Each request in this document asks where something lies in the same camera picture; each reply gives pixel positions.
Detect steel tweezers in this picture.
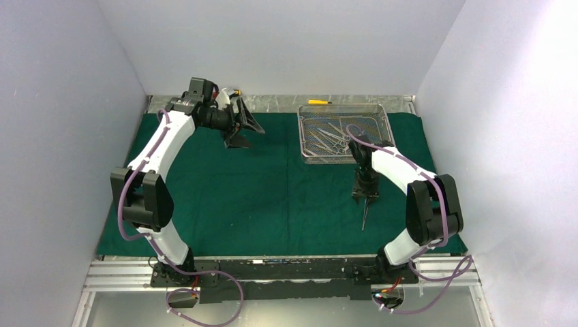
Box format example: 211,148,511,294
361,198,369,231

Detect steel surgical scissors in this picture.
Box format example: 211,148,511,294
317,123,350,143

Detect green surgical drape cloth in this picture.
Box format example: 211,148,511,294
96,110,469,257

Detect wire mesh instrument tray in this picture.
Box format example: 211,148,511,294
297,104,395,165

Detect steel surgical forceps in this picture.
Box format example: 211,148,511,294
306,133,342,156

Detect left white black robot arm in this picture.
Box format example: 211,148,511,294
110,93,265,276

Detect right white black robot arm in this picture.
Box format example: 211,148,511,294
348,135,463,271

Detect small yellow screwdriver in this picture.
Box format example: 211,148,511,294
307,99,333,105

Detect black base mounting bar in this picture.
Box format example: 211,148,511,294
149,254,418,304

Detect yellow black handled screwdriver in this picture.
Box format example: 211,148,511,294
229,89,241,97

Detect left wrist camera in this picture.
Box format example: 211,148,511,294
183,77,234,108

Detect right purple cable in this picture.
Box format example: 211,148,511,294
345,124,474,315

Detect purple cable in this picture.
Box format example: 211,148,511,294
116,109,245,326
345,124,474,315

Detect aluminium front rail frame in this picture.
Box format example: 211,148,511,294
72,257,493,327

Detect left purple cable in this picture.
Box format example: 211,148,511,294
116,109,245,326

